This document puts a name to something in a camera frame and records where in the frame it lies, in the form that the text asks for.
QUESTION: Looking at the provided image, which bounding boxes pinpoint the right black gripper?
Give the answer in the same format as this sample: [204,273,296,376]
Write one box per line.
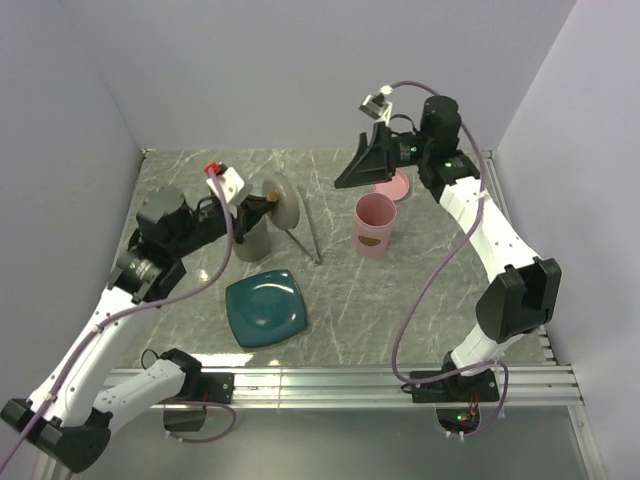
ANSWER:
[333,122,431,190]

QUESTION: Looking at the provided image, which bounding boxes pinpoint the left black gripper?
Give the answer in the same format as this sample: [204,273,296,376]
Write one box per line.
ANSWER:
[171,192,273,257]

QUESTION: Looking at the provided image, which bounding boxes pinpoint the grey steel canister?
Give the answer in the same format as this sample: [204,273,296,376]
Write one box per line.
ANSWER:
[233,218,272,263]

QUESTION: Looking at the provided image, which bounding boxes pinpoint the grey steel lid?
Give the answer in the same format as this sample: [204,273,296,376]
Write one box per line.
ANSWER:
[262,172,300,230]

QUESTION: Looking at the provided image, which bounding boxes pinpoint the pink lid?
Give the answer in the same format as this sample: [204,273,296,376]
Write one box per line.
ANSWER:
[372,169,411,202]

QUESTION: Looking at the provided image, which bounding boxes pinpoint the metal food tongs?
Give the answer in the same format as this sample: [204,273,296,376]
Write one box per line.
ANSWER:
[284,185,324,266]

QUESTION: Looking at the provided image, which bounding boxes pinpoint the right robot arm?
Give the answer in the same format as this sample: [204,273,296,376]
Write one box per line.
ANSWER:
[334,89,561,400]

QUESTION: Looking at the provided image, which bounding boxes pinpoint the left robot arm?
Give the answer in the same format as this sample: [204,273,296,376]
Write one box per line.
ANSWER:
[1,186,284,473]

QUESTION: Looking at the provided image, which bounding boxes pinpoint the pink canister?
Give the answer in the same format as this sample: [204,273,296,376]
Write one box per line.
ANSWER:
[351,192,397,258]

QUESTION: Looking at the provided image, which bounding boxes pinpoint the teal square plate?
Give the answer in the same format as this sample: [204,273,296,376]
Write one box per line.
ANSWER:
[225,269,308,349]

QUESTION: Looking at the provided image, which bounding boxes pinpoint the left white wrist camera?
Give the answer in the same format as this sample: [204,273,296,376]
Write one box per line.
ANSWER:
[204,163,251,206]

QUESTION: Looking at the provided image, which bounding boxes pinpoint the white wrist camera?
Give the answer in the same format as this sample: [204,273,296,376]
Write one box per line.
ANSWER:
[359,85,393,125]
[204,163,251,206]

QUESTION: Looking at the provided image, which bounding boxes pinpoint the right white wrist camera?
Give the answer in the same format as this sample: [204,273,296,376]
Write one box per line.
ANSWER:
[359,85,393,125]

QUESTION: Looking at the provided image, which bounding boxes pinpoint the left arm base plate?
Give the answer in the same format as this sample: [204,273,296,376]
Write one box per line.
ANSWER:
[201,372,235,405]

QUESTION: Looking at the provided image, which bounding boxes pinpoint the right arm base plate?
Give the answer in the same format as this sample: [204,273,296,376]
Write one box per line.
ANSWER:
[401,370,500,403]

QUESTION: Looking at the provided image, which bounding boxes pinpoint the aluminium rail frame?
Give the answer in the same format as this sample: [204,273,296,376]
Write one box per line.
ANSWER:
[30,147,601,480]

